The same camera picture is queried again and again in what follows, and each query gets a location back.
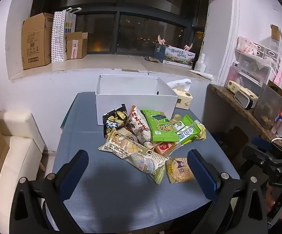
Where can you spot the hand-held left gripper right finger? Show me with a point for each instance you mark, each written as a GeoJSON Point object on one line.
{"type": "Point", "coordinates": [201, 175]}

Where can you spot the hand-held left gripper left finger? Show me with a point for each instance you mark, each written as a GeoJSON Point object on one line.
{"type": "Point", "coordinates": [77, 167]}

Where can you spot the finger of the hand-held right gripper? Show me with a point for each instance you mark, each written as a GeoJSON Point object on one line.
{"type": "Point", "coordinates": [261, 143]}

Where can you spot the yellow cartoon snack packet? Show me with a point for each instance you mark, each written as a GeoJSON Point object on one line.
{"type": "Point", "coordinates": [180, 171]}

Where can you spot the small yellow-green packet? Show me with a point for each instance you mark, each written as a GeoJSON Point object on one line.
{"type": "Point", "coordinates": [200, 131]}

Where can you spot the orange cake packet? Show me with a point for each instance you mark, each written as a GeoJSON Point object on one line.
{"type": "Point", "coordinates": [164, 148]}

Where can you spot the green packet white label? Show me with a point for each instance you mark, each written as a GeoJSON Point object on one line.
{"type": "Point", "coordinates": [187, 129]}

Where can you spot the cream packet orange zigzag edges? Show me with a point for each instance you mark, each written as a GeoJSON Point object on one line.
{"type": "Point", "coordinates": [121, 134]}

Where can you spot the black snack bag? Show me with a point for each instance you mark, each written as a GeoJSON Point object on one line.
{"type": "Point", "coordinates": [114, 120]}

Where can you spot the long cream snack bag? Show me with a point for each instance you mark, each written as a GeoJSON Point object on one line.
{"type": "Point", "coordinates": [136, 158]}

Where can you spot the clear jelly cup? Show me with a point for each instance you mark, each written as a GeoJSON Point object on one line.
{"type": "Point", "coordinates": [176, 119]}

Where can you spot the green seaweed snack packet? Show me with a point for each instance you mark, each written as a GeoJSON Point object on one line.
{"type": "Point", "coordinates": [159, 126]}

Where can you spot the beige snack bag red script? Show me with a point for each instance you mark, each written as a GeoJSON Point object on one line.
{"type": "Point", "coordinates": [137, 126]}

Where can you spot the white cardboard box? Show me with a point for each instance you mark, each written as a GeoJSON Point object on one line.
{"type": "Point", "coordinates": [131, 97]}

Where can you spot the person's right hand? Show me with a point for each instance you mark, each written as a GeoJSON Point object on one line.
{"type": "Point", "coordinates": [270, 199]}

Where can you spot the small bottle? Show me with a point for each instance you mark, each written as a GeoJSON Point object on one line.
{"type": "Point", "coordinates": [281, 124]}

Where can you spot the clear plastic container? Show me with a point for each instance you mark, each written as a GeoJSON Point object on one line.
{"type": "Point", "coordinates": [268, 107]}

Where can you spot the wooden side table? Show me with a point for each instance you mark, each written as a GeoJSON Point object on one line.
{"type": "Point", "coordinates": [231, 117]}

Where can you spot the white rounded device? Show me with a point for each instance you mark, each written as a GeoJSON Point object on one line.
{"type": "Point", "coordinates": [245, 98]}

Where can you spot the white sofa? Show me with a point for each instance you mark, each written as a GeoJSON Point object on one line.
{"type": "Point", "coordinates": [16, 156]}

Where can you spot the small yellow white box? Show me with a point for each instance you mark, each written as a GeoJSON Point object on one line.
{"type": "Point", "coordinates": [234, 87]}

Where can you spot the white storage drawers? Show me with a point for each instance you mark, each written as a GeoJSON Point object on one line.
{"type": "Point", "coordinates": [255, 68]}

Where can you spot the tissue pack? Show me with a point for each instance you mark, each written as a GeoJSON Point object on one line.
{"type": "Point", "coordinates": [183, 97]}

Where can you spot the white bottle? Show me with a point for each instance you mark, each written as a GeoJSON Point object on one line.
{"type": "Point", "coordinates": [199, 64]}

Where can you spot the printed landscape box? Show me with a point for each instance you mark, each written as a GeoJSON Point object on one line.
{"type": "Point", "coordinates": [178, 56]}

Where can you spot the small cardboard box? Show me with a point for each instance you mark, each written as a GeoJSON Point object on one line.
{"type": "Point", "coordinates": [75, 45]}

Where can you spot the dark blue gift bag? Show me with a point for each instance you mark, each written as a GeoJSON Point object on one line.
{"type": "Point", "coordinates": [159, 51]}

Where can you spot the dotted white paper bag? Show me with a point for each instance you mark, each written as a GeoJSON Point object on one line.
{"type": "Point", "coordinates": [58, 36]}

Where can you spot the large cardboard box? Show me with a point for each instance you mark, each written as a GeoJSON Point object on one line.
{"type": "Point", "coordinates": [36, 41]}

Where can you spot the cardboard piece on wall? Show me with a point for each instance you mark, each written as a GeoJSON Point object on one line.
{"type": "Point", "coordinates": [276, 32]}

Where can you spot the dark window frame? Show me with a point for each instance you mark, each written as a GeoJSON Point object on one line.
{"type": "Point", "coordinates": [117, 17]}

